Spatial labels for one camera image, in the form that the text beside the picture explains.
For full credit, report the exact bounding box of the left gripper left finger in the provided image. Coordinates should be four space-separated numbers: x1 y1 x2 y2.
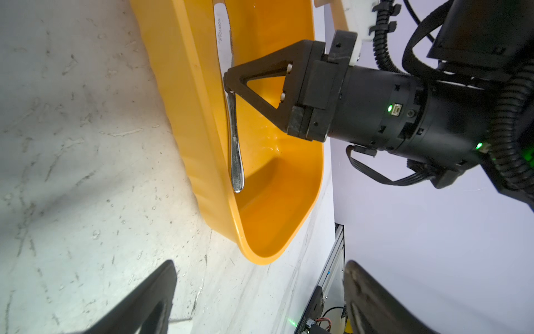
86 260 177 333

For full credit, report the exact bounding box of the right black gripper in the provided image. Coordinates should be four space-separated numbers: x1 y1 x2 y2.
224 31 484 188

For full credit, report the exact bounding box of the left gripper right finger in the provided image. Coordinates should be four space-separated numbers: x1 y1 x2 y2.
343 260 435 333

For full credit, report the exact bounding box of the silver knife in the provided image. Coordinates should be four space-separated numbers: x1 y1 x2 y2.
213 1 245 193

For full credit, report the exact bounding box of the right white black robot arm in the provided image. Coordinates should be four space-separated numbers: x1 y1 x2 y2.
223 1 533 205

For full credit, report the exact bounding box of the yellow plastic tray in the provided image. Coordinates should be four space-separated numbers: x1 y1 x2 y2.
132 1 324 265

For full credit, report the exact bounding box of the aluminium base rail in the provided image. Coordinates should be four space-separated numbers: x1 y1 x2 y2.
293 224 347 333

